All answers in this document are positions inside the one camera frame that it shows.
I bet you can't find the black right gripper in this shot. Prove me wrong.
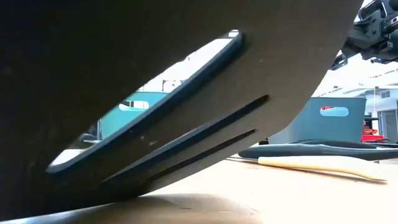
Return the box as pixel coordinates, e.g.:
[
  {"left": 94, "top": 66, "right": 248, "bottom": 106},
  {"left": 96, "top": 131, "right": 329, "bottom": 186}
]
[{"left": 330, "top": 0, "right": 398, "bottom": 71}]

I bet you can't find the black slotted nylon spatula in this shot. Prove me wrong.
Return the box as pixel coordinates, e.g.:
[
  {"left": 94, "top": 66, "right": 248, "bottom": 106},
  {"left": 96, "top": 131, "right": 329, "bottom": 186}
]
[{"left": 0, "top": 0, "right": 364, "bottom": 222}]

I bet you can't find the black ladle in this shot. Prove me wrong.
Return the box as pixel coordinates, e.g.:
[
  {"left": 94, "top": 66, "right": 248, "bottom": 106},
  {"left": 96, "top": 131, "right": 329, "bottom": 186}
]
[{"left": 238, "top": 143, "right": 398, "bottom": 162}]

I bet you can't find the cream-handled knife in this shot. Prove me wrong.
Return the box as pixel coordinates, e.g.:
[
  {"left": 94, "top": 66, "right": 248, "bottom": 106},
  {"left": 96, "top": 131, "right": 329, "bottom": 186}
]
[{"left": 226, "top": 154, "right": 389, "bottom": 184}]

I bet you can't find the blue-grey plastic bin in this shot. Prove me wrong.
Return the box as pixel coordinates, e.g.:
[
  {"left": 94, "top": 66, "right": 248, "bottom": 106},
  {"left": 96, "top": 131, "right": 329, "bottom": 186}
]
[{"left": 267, "top": 96, "right": 368, "bottom": 146}]

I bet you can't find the grey metal cabinet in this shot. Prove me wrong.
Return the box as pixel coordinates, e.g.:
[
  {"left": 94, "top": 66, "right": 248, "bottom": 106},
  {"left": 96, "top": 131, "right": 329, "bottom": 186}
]
[{"left": 377, "top": 109, "right": 398, "bottom": 143}]

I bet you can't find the red storage box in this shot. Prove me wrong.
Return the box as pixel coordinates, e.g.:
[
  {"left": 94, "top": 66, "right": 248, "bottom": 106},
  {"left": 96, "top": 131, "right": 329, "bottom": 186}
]
[{"left": 362, "top": 128, "right": 386, "bottom": 143}]

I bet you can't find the teal plastic bin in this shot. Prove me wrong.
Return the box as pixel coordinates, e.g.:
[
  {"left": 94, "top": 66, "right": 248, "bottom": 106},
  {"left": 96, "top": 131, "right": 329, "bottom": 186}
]
[{"left": 98, "top": 90, "right": 170, "bottom": 141}]

